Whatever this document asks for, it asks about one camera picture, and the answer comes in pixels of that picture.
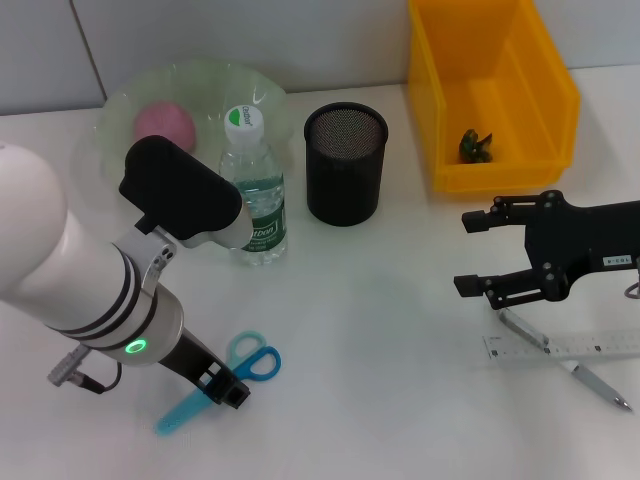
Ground pink peach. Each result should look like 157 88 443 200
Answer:
133 101 196 151

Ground clear plastic ruler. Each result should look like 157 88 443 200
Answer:
482 327 640 364

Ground black mesh pen holder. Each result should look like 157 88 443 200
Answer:
303 102 390 227

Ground left gripper connector cable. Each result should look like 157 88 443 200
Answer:
47 347 123 394

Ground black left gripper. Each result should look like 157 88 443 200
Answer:
158 332 251 410

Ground yellow plastic bin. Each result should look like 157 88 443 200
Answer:
407 0 583 194

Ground green glass fruit plate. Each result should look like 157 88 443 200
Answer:
92 58 295 251

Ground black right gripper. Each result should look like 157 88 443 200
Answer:
452 191 640 310

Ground blue and teal scissors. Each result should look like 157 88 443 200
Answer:
153 330 283 437

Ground clear grey ballpoint pen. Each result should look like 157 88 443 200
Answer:
497 306 634 414

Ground clear green-label water bottle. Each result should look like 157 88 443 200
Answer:
218 103 290 267

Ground green plastic wrapper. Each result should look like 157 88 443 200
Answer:
458 128 496 164

